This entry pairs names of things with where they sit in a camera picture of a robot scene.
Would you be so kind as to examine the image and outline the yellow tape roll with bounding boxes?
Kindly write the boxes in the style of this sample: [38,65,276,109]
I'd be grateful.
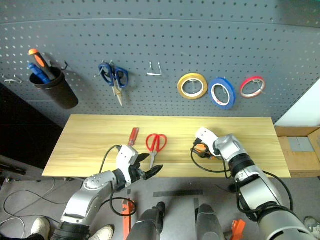
[177,73,209,100]

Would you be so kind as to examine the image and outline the grey shoe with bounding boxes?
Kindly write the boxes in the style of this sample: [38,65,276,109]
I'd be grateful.
[303,215,320,234]

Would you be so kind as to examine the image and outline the black floor tape strip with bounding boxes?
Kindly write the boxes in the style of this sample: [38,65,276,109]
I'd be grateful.
[152,189,204,198]

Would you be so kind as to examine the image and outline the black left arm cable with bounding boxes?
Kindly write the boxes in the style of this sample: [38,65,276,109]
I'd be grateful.
[99,144,137,217]

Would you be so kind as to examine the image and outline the orange floor clamp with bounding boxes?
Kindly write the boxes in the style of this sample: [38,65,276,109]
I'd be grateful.
[230,219,247,240]
[120,198,134,240]

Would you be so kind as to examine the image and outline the orange and black screwdriver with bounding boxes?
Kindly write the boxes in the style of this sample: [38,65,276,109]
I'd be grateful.
[28,48,57,81]

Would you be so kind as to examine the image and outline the red tape roll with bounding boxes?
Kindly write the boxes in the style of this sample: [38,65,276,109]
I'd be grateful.
[239,76,266,99]

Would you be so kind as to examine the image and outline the black floor cable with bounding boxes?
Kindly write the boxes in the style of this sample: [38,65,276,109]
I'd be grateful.
[3,176,85,224]

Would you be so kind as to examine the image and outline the brown cardboard box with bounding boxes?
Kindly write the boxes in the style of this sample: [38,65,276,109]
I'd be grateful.
[274,125,320,179]

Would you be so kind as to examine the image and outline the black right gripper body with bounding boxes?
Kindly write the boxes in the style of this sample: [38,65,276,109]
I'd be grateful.
[192,138,216,161]

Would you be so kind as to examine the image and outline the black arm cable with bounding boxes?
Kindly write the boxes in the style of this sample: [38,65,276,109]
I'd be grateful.
[190,146,295,222]
[99,144,137,217]

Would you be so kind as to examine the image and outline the blue handled screwdriver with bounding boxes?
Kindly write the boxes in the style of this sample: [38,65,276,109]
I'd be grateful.
[27,62,51,85]

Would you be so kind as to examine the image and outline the dark grey rounded shape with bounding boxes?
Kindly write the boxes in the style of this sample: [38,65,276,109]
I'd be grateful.
[129,201,166,240]
[194,203,225,240]

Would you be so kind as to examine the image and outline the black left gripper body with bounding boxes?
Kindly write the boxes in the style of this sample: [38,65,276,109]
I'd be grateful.
[128,159,148,185]

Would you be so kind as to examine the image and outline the red handled scissors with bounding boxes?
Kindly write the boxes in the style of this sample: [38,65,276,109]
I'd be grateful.
[145,133,168,170]

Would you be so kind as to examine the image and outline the black plastic cup holder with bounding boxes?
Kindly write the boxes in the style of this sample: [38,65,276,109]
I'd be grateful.
[29,66,79,110]

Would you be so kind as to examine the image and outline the grey metal pegboard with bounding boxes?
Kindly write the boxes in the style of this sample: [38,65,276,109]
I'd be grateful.
[0,0,320,129]

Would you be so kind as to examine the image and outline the white shoe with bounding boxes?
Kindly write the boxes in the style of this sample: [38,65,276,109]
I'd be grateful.
[30,216,51,239]
[90,224,116,240]

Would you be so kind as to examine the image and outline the blue handled scissors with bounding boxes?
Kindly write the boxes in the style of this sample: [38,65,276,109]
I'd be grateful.
[98,62,130,107]

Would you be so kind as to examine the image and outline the metal pegboard hook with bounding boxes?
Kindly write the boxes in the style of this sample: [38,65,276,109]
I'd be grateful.
[1,74,23,84]
[146,61,163,77]
[94,59,114,78]

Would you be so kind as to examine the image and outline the blue tape roll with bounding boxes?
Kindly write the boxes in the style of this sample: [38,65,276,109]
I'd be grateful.
[207,77,236,110]

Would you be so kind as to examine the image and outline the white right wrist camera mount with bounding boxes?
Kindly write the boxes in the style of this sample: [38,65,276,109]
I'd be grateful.
[194,127,221,156]

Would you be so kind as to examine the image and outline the black stand leg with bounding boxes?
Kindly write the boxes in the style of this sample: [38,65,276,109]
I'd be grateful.
[0,154,29,176]

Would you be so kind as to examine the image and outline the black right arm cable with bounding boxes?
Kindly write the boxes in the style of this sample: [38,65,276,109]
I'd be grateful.
[190,146,295,222]

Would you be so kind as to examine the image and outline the orange tape roll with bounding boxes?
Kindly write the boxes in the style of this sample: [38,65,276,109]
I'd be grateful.
[195,143,216,161]

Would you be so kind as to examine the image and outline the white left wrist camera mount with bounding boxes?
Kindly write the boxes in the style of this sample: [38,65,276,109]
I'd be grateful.
[115,144,139,186]

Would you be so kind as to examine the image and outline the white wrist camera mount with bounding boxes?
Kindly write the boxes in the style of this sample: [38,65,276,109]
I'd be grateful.
[115,144,139,186]
[194,127,221,156]

